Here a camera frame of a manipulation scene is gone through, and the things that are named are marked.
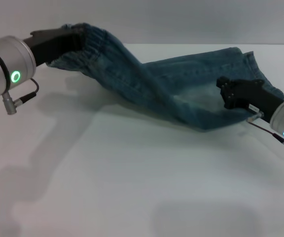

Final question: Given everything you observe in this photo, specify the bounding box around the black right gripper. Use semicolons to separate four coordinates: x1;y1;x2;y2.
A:
216;77;284;124

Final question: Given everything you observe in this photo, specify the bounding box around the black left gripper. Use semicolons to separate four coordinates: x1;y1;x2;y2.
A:
23;24;87;68

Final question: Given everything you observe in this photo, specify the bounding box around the blue denim shorts cartoon print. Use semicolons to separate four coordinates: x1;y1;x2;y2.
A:
45;22;284;133

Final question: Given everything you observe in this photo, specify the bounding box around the dark cable with metal plug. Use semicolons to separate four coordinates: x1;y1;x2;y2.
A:
245;111;284;154

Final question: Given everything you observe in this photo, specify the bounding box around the black cable with metal plug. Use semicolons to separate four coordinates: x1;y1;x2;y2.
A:
3;78;40;116

